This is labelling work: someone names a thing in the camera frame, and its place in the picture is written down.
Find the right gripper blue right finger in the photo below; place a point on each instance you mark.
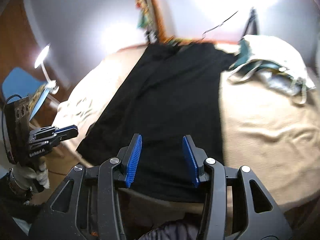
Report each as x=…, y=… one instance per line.
x=195, y=157

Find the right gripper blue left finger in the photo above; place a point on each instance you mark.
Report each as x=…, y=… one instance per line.
x=129, y=159

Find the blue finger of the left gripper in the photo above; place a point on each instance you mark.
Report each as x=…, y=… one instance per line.
x=68, y=134
x=66, y=129

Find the black t-shirt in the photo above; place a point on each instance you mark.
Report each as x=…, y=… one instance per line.
x=171, y=92

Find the left gloved hand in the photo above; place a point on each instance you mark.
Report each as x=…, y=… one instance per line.
x=28, y=178

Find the blue chair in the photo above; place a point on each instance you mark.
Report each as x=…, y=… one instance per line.
x=24, y=84

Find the beige bed blanket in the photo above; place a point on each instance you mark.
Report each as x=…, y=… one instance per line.
x=261, y=128

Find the dark green folded cloth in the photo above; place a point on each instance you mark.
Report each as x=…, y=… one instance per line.
x=243, y=55

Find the white canvas tote bag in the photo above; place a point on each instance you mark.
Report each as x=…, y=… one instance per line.
x=277, y=64

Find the silver folded tripod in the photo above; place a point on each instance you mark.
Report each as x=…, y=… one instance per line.
x=150, y=22

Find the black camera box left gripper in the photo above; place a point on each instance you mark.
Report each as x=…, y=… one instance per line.
x=17, y=120

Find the black ring light tripod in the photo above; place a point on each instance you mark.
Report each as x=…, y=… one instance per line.
x=252, y=27

